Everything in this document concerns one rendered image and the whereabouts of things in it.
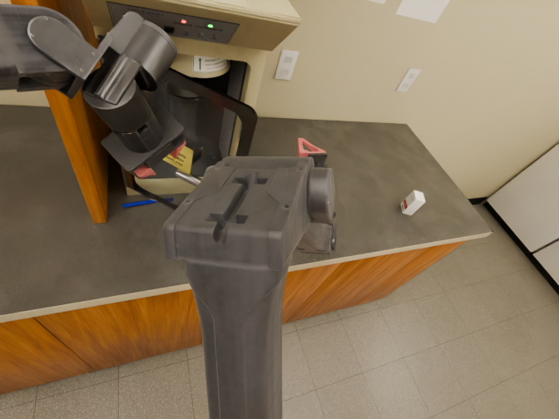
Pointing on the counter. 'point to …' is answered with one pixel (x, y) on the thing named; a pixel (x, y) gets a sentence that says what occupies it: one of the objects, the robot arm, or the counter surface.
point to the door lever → (188, 177)
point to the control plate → (223, 29)
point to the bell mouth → (200, 66)
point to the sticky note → (181, 160)
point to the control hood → (281, 27)
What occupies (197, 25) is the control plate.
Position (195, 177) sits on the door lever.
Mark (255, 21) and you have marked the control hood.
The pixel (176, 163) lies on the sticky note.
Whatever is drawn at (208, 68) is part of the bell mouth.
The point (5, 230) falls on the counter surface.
